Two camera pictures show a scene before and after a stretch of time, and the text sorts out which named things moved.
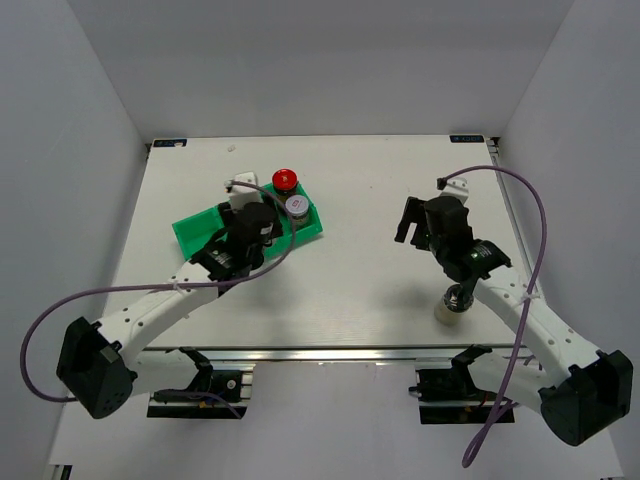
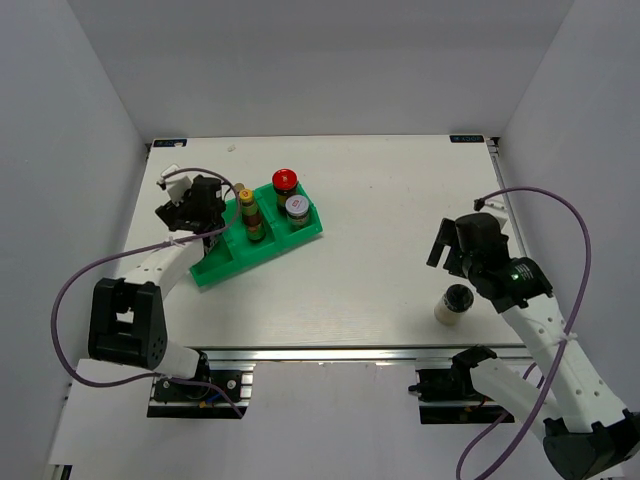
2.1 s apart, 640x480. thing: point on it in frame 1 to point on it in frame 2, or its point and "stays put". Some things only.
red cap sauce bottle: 284,182 stays put
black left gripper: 226,215 to 169,214
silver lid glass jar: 298,206 stays put
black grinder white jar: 449,309 stays put
